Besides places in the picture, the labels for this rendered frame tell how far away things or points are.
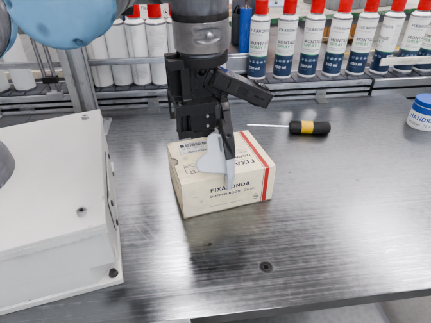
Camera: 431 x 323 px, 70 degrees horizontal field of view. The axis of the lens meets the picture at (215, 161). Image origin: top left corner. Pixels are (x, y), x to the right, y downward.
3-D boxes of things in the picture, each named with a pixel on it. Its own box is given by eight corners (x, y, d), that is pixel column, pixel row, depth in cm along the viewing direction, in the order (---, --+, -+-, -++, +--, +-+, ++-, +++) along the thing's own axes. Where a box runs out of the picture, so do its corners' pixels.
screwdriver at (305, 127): (326, 130, 75) (329, 119, 74) (329, 136, 73) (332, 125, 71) (244, 127, 77) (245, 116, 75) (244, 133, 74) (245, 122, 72)
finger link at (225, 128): (219, 161, 49) (208, 107, 49) (229, 158, 49) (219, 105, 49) (227, 160, 44) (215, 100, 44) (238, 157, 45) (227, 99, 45)
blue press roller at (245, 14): (247, 64, 93) (251, 3, 84) (249, 67, 91) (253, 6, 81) (236, 64, 93) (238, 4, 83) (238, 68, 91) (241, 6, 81)
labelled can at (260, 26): (262, 74, 92) (269, -3, 80) (267, 81, 88) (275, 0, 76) (245, 75, 92) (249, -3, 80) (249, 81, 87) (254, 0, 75)
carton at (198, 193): (245, 161, 65) (247, 130, 60) (271, 198, 55) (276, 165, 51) (170, 175, 61) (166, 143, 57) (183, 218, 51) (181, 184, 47)
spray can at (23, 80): (40, 84, 86) (11, 2, 74) (33, 91, 82) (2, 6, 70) (20, 85, 85) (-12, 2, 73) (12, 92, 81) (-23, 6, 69)
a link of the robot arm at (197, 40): (219, 9, 44) (239, 21, 38) (219, 42, 47) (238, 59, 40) (166, 13, 42) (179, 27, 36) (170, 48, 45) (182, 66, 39)
